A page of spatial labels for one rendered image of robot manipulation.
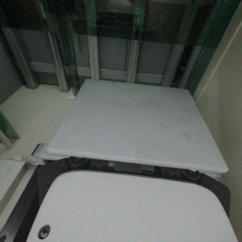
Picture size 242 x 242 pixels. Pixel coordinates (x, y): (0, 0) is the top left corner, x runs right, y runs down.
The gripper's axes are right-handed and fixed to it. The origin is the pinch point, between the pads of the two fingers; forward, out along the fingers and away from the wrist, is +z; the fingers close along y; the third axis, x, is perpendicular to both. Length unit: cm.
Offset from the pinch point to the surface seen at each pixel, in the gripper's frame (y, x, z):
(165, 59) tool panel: 16, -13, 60
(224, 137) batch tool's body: 15.2, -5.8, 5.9
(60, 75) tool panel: -35, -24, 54
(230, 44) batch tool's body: 15.1, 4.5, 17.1
